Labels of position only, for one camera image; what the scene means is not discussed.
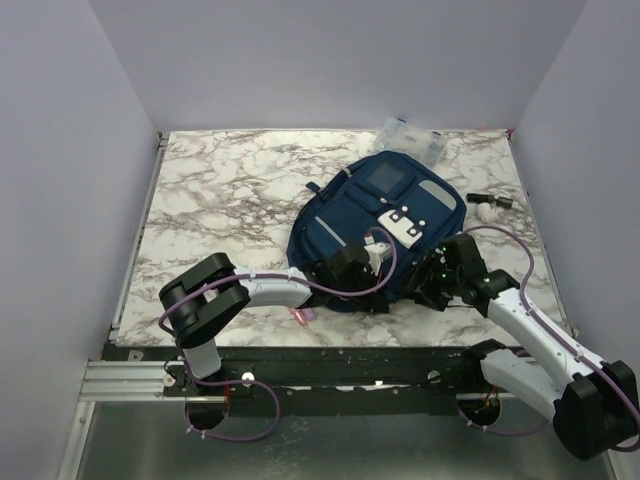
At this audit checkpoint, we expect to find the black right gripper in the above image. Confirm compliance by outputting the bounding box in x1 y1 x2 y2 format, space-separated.
397 249 463 311

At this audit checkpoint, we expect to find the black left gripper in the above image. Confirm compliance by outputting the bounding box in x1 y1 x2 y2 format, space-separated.
333 266 389 314

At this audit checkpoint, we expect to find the pink highlighter pen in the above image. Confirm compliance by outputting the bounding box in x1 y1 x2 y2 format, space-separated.
299 308 317 324

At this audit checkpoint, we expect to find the navy blue student backpack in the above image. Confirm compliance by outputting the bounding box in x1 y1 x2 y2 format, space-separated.
286 151 467 313

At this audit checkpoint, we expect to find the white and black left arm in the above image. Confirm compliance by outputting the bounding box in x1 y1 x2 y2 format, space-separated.
159 236 395 395

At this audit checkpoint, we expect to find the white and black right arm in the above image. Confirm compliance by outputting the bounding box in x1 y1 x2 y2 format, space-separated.
406 234 639 460

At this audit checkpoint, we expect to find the black and white cylinder tool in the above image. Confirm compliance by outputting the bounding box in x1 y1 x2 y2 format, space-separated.
466 193 514 224

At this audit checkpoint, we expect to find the clear plastic screw organiser box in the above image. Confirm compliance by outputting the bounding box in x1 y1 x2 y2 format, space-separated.
373 118 447 168

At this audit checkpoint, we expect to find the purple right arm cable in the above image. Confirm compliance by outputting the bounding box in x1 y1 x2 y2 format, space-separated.
464 225 640 454

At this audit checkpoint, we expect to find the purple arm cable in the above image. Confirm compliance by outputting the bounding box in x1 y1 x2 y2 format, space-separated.
464 225 640 454
158 227 399 441

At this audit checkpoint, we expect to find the aluminium front mounting rail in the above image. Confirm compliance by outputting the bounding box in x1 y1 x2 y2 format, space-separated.
54 344 621 480

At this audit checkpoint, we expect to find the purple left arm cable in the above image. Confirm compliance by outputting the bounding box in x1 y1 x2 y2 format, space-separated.
158 227 399 441

